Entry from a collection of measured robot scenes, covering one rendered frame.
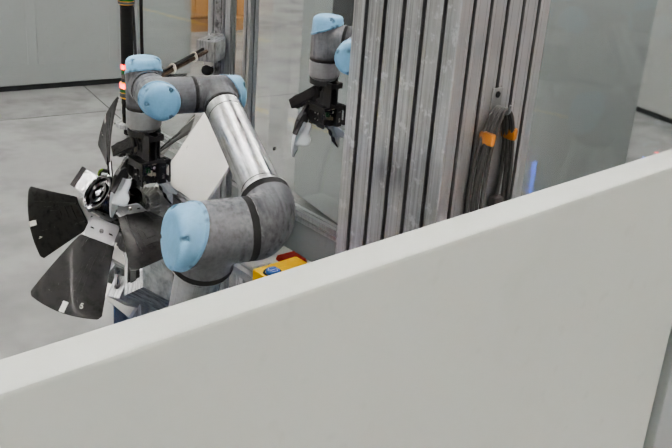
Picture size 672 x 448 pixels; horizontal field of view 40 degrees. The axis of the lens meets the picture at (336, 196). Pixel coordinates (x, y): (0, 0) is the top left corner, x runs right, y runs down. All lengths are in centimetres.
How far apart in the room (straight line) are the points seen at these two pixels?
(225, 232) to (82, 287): 121
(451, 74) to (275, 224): 39
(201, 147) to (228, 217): 144
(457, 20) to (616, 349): 77
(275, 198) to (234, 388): 109
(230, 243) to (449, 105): 43
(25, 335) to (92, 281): 177
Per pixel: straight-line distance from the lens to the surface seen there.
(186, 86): 186
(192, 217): 154
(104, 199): 270
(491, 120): 162
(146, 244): 254
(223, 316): 51
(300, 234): 323
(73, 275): 272
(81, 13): 820
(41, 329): 450
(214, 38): 312
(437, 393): 68
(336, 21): 220
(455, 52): 152
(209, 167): 290
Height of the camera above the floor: 225
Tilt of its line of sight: 22 degrees down
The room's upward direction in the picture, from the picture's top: 4 degrees clockwise
